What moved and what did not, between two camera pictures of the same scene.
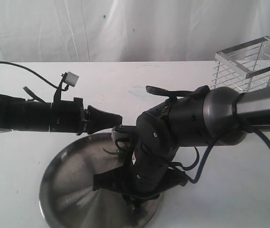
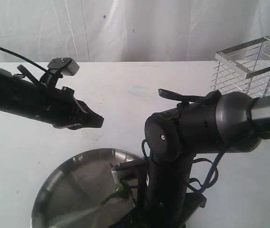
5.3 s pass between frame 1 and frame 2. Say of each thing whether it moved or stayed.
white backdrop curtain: stayed
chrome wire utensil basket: stayed
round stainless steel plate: moved
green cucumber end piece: moved
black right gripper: moved
